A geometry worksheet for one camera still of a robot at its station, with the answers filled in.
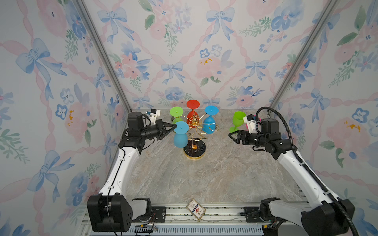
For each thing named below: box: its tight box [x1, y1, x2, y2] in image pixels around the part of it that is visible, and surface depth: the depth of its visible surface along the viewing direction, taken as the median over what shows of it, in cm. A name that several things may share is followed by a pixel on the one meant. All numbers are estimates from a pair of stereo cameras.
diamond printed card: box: [186, 198, 207, 221], surface depth 76 cm
